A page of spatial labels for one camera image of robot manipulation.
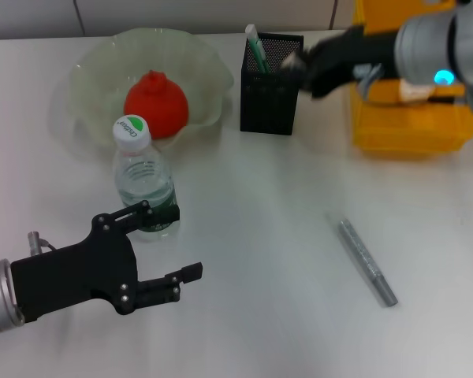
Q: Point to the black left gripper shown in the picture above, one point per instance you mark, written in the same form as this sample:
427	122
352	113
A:
79	275

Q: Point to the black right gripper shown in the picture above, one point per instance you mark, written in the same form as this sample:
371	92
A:
370	51

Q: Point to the mint green pen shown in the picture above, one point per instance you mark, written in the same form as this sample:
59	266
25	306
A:
257	47

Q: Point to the clear bottle with green label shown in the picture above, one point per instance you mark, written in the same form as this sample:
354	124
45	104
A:
142	173

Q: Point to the white paper ball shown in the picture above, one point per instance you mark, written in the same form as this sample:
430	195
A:
416	91

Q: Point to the orange toy fruit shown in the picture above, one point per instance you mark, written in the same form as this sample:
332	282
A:
157	104

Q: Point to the grey marker pen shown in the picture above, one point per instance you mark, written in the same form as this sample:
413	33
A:
366	262

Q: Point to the black mesh pen holder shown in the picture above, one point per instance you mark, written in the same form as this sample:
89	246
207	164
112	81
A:
268	102

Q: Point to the translucent green wavy fruit bowl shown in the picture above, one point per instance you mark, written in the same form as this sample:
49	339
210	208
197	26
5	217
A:
98	78

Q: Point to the yellow plastic bin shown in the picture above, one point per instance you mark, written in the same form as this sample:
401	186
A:
410	126

